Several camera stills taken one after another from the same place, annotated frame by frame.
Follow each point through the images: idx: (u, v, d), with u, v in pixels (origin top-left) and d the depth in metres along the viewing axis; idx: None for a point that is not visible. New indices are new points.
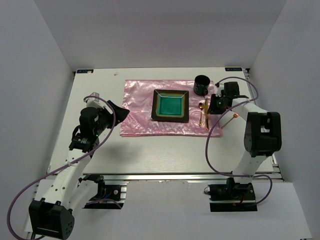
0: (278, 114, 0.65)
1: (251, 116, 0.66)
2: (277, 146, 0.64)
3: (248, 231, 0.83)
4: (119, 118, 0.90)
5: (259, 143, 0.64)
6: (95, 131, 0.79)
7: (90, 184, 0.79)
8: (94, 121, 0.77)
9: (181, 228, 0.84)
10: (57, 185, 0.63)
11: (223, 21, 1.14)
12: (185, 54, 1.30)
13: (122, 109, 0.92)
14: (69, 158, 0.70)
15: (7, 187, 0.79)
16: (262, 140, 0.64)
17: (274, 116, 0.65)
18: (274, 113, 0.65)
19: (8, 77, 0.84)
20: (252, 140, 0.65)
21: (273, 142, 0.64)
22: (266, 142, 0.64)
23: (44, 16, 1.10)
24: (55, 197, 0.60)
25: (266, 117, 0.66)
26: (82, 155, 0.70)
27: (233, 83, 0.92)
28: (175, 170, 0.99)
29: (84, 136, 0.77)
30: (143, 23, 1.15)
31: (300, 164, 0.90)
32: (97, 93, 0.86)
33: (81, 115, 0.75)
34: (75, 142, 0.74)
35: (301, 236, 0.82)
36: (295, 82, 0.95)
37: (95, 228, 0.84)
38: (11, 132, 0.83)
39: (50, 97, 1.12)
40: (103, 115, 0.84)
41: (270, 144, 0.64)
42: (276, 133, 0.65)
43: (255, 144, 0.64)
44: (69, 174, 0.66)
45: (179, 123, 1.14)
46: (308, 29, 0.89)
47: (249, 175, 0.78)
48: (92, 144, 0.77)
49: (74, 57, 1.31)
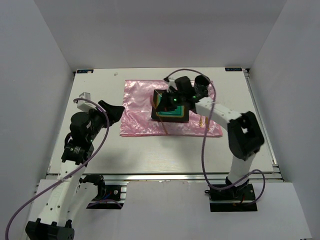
0: (250, 112, 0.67)
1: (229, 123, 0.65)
2: (260, 140, 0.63)
3: (248, 231, 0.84)
4: (113, 119, 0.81)
5: (248, 145, 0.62)
6: (89, 137, 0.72)
7: (89, 188, 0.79)
8: (86, 127, 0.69)
9: (181, 228, 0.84)
10: (51, 204, 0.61)
11: (223, 21, 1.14)
12: (185, 54, 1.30)
13: (116, 107, 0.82)
14: (62, 172, 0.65)
15: (7, 188, 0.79)
16: (248, 142, 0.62)
17: (249, 115, 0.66)
18: (248, 112, 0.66)
19: (8, 77, 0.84)
20: (241, 146, 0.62)
21: (257, 140, 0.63)
22: (253, 142, 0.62)
23: (44, 16, 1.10)
24: (50, 218, 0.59)
25: (242, 118, 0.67)
26: (76, 168, 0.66)
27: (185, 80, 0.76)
28: (176, 170, 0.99)
29: (77, 144, 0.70)
30: (143, 23, 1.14)
31: (301, 164, 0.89)
32: (88, 93, 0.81)
33: (71, 122, 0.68)
34: (67, 152, 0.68)
35: (301, 236, 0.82)
36: (295, 82, 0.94)
37: (95, 229, 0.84)
38: (11, 132, 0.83)
39: (50, 98, 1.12)
40: (95, 116, 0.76)
41: (256, 142, 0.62)
42: (256, 130, 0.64)
43: (244, 149, 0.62)
44: (63, 191, 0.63)
45: (179, 123, 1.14)
46: (308, 29, 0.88)
47: (246, 175, 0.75)
48: (86, 153, 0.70)
49: (74, 57, 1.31)
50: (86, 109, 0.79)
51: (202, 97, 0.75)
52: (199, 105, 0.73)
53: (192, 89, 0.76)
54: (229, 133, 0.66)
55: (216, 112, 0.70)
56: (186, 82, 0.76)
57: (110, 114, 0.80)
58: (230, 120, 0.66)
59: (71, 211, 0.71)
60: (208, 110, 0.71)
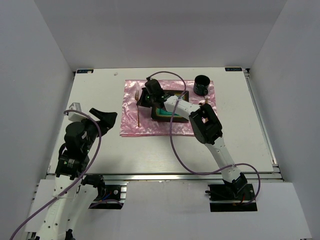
0: (207, 103, 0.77)
1: (190, 116, 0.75)
2: (218, 126, 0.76)
3: (248, 231, 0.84)
4: (108, 125, 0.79)
5: (209, 133, 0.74)
6: (84, 148, 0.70)
7: (88, 193, 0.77)
8: (81, 138, 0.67)
9: (181, 228, 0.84)
10: (49, 222, 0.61)
11: (223, 21, 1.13)
12: (185, 54, 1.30)
13: (109, 113, 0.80)
14: (57, 188, 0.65)
15: (6, 188, 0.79)
16: (209, 130, 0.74)
17: (206, 107, 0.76)
18: (206, 104, 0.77)
19: (8, 77, 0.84)
20: (204, 135, 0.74)
21: (215, 127, 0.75)
22: (212, 129, 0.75)
23: (44, 16, 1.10)
24: (49, 236, 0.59)
25: (201, 110, 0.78)
26: (71, 183, 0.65)
27: (155, 84, 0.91)
28: (175, 170, 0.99)
29: (71, 156, 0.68)
30: (143, 23, 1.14)
31: (300, 164, 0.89)
32: (78, 102, 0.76)
33: (66, 133, 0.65)
34: (62, 166, 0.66)
35: (301, 236, 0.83)
36: (295, 82, 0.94)
37: (95, 229, 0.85)
38: (10, 133, 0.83)
39: (50, 98, 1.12)
40: (89, 125, 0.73)
41: (215, 129, 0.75)
42: (214, 118, 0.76)
43: (207, 137, 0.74)
44: (60, 207, 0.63)
45: (179, 123, 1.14)
46: (308, 29, 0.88)
47: (231, 165, 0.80)
48: (81, 164, 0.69)
49: (74, 57, 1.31)
50: (79, 119, 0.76)
51: (170, 96, 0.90)
52: (167, 103, 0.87)
53: (161, 91, 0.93)
54: (192, 124, 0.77)
55: (180, 107, 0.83)
56: (155, 85, 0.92)
57: (104, 121, 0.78)
58: (191, 113, 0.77)
59: (72, 219, 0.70)
60: (174, 106, 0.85)
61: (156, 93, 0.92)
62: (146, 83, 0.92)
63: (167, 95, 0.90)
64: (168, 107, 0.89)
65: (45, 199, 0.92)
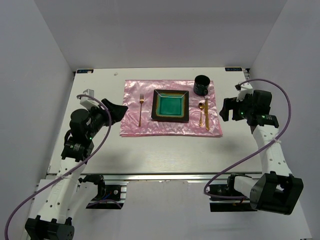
0: (302, 183, 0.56)
1: (268, 177, 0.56)
2: (286, 210, 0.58)
3: (248, 231, 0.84)
4: (115, 119, 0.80)
5: (266, 206, 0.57)
6: (89, 134, 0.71)
7: (89, 189, 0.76)
8: (86, 125, 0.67)
9: (181, 228, 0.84)
10: (51, 201, 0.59)
11: (223, 21, 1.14)
12: (185, 54, 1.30)
13: (119, 107, 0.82)
14: (62, 170, 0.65)
15: (6, 188, 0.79)
16: (270, 203, 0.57)
17: (296, 184, 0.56)
18: (300, 182, 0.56)
19: (8, 77, 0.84)
20: (260, 201, 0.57)
21: (280, 208, 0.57)
22: (274, 207, 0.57)
23: (45, 16, 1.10)
24: (51, 215, 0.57)
25: (286, 180, 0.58)
26: (76, 165, 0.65)
27: (266, 96, 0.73)
28: (175, 170, 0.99)
29: (77, 141, 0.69)
30: (143, 23, 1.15)
31: (300, 164, 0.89)
32: (92, 90, 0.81)
33: (71, 120, 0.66)
34: (67, 150, 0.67)
35: (301, 236, 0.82)
36: (295, 82, 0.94)
37: (94, 228, 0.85)
38: (11, 132, 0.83)
39: (50, 97, 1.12)
40: (97, 114, 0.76)
41: (277, 209, 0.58)
42: (289, 202, 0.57)
43: (261, 204, 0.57)
44: (63, 188, 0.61)
45: (179, 123, 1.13)
46: (308, 29, 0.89)
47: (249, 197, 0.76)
48: (86, 150, 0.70)
49: (74, 57, 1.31)
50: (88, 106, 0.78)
51: (271, 121, 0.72)
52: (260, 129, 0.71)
53: (267, 107, 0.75)
54: (262, 180, 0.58)
55: (267, 153, 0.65)
56: (266, 98, 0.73)
57: (113, 113, 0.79)
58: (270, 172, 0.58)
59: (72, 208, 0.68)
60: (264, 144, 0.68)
61: (259, 108, 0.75)
62: (256, 91, 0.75)
63: (268, 118, 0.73)
64: (256, 131, 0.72)
65: (45, 199, 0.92)
